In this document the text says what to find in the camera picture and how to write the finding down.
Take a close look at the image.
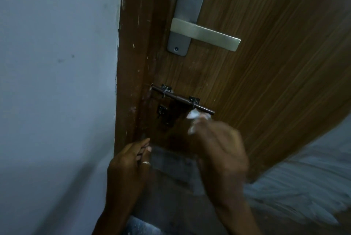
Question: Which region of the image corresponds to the brown wooden door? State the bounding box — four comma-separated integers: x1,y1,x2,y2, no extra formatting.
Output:
115,0,351,183

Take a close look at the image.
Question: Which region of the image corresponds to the person's right forearm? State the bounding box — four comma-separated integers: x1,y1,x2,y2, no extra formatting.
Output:
214,195,264,235

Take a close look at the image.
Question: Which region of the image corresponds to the person's right hand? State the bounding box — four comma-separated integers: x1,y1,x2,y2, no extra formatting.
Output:
189,118,250,205

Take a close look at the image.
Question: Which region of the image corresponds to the dark metal sliding bolt latch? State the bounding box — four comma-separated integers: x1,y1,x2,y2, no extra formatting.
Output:
149,84,215,127

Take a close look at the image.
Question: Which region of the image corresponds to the silver lever door handle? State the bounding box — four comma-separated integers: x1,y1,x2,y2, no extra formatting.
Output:
167,0,241,57

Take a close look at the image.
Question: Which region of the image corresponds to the person's left hand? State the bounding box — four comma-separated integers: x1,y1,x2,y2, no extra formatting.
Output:
106,138,152,205

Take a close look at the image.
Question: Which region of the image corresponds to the person's left forearm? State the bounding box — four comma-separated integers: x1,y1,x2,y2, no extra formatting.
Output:
92,200,143,235

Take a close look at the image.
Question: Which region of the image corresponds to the white tissue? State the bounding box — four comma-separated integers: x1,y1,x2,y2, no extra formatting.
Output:
186,110,212,135

